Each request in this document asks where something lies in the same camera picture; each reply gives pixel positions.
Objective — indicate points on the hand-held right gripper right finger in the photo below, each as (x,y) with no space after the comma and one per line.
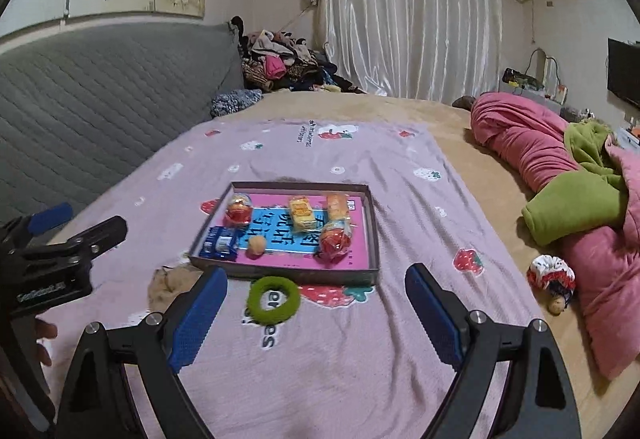
(432,314)

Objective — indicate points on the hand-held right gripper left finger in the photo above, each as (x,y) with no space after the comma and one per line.
(192,324)

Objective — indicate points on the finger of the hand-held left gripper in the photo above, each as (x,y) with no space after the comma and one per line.
(102,231)
(52,215)

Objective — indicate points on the blue snack packet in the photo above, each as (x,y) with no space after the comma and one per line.
(219,244)

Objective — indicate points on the round tan cookie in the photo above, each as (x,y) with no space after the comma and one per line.
(256,246)

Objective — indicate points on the pink printed shallow box tray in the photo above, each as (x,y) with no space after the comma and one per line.
(362,239)

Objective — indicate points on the red snack packet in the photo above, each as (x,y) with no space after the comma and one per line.
(334,240)

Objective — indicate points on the yellow snack packet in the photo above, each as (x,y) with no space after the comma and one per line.
(302,214)

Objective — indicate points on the person's left hand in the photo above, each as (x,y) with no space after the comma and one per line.
(46,334)

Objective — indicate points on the tan plush toy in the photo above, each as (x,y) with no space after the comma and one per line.
(167,289)

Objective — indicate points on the purple strawberry print sheet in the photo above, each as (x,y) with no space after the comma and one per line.
(325,369)

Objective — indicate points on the red yellow round snack pack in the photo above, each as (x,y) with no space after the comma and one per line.
(239,211)

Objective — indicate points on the grey quilted headboard cover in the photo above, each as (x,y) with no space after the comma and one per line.
(100,99)

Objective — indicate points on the orange bread packet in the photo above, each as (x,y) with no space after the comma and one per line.
(337,206)

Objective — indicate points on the green blanket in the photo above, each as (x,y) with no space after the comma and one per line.
(570,204)

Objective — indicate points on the blue patterned cloth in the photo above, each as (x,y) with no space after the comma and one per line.
(232,101)

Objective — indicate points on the pink quilt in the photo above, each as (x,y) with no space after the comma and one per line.
(520,139)

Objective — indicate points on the dark brown cushion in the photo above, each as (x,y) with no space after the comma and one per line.
(465,102)

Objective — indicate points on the cluttered grey desk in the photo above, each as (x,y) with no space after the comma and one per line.
(537,91)

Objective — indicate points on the pile of clothes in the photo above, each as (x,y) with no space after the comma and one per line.
(285,59)

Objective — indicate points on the arched mirror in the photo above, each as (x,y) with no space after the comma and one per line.
(537,66)

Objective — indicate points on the white satin curtain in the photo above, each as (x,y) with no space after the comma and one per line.
(410,9)

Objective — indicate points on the black television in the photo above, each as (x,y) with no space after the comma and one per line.
(625,74)

